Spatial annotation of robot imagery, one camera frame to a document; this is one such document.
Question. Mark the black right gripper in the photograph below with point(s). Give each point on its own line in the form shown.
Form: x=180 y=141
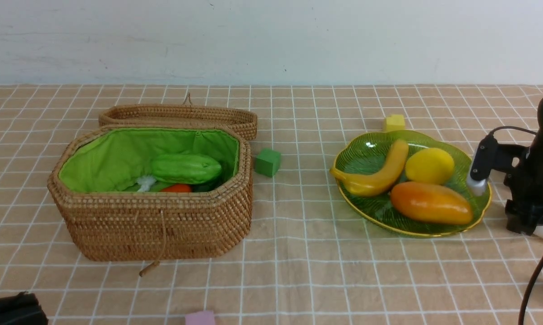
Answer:
x=525 y=183

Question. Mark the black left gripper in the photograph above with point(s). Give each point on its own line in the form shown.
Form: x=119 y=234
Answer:
x=22 y=309

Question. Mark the orange toy mango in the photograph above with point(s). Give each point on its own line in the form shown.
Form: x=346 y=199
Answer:
x=431 y=203

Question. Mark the yellow toy lemon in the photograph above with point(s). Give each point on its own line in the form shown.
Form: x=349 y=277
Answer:
x=430 y=165

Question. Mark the yellow toy banana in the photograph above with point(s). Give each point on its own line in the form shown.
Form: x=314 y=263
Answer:
x=362 y=185

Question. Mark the orange toy carrot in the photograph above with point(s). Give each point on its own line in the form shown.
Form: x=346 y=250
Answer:
x=178 y=188

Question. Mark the green toy bitter gourd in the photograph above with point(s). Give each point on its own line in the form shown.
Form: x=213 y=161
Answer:
x=185 y=168

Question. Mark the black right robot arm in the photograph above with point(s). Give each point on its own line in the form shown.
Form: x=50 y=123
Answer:
x=525 y=208

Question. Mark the yellow foam cube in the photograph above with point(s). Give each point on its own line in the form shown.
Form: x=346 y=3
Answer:
x=394 y=122

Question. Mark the woven wicker basket green lining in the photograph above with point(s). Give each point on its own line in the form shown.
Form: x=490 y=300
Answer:
x=93 y=187

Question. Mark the green glass leaf plate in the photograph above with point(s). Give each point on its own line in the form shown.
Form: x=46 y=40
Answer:
x=366 y=154

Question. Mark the pink foam cube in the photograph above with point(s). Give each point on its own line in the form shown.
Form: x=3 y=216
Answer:
x=205 y=317

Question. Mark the woven wicker basket lid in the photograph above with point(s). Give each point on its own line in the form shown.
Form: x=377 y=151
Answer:
x=242 y=122

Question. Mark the green foam cube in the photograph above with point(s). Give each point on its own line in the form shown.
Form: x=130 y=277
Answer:
x=267 y=162

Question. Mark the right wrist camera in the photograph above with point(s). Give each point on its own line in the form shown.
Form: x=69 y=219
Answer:
x=491 y=156

